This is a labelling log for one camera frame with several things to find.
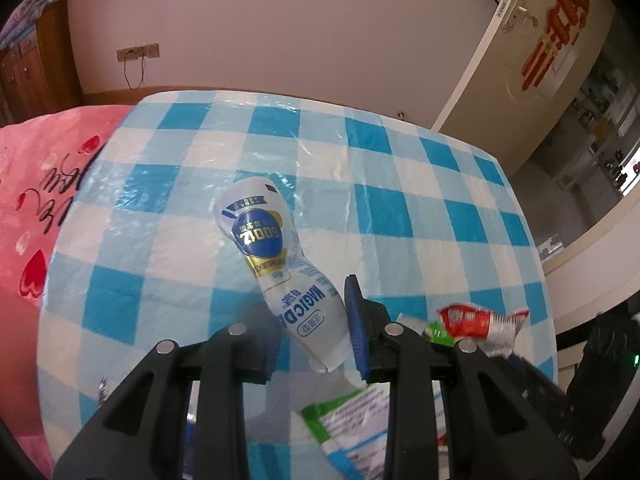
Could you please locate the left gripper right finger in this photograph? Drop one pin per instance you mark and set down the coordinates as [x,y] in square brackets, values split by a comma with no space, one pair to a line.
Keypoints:
[496,410]

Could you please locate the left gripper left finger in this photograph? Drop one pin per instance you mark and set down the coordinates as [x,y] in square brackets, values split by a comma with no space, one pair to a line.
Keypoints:
[177,398]

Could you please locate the red door decoration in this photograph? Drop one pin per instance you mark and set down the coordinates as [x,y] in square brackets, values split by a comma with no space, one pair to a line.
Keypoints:
[564,22]

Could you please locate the white room door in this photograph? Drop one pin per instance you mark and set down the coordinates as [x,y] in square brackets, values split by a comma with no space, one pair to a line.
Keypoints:
[488,108]

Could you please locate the pink printed bed blanket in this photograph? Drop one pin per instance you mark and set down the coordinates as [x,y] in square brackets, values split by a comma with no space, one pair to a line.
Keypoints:
[43,162]

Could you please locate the brown wooden cabinet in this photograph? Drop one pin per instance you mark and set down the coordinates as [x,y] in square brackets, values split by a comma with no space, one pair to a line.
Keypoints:
[39,74]

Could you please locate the blue white checkered tablecloth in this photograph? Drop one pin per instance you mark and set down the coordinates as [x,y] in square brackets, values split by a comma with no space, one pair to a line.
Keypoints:
[421,219]

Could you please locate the red white snack wrapper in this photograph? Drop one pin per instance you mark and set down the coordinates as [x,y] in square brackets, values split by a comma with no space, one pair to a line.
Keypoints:
[494,333]

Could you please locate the white blue Magicdai pouch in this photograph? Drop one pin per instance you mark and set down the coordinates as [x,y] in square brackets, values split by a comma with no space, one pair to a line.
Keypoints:
[253,214]

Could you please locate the green white blue wrapper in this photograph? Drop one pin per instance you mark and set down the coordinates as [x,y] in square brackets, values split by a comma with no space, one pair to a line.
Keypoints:
[352,431]

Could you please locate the wall power socket strip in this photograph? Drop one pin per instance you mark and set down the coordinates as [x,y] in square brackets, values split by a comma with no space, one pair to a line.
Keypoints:
[133,53]

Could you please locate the folded clothes pile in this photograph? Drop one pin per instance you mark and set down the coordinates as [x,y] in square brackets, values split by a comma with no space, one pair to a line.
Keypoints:
[23,16]

